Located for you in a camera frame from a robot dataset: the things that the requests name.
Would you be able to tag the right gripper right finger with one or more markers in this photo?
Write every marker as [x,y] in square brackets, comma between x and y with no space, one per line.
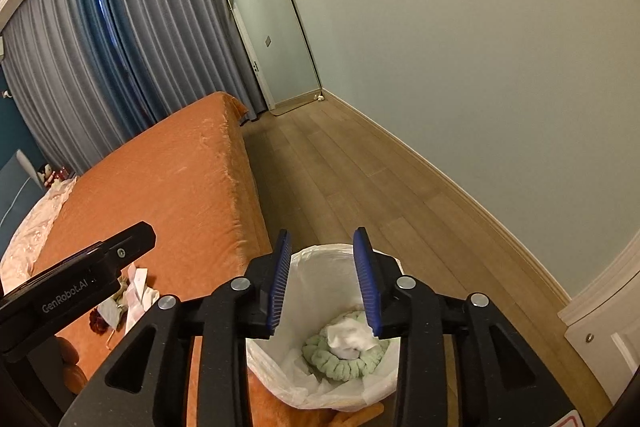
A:
[501,381]

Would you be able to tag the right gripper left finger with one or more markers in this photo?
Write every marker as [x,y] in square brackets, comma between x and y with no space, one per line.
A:
[145,380]

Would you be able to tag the white paper towel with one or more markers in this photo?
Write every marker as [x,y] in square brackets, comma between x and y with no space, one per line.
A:
[349,335]

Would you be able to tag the white bag lined trash bin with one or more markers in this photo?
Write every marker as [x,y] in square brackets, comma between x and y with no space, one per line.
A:
[322,284]

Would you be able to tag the left hand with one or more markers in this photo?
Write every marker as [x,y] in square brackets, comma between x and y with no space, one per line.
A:
[73,376]

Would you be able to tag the pink quilt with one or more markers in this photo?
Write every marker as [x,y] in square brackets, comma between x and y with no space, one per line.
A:
[27,242]

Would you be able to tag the dark red scrunchie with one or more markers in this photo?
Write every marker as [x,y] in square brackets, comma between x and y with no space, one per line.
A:
[97,323]

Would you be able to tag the white cabinet door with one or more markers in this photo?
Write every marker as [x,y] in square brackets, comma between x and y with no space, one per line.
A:
[603,323]

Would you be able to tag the blue upholstered headboard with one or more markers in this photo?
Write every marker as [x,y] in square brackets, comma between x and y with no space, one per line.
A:
[20,190]

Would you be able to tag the toys on nightstand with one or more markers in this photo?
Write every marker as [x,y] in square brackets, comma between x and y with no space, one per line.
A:
[49,175]

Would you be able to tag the orange velvet bed cover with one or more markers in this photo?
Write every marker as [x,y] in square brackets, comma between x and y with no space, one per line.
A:
[216,189]

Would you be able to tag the grey blue curtain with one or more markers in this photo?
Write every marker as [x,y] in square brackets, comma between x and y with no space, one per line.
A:
[88,76]

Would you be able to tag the gold framed floor mirror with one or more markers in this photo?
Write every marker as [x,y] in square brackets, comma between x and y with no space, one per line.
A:
[276,45]

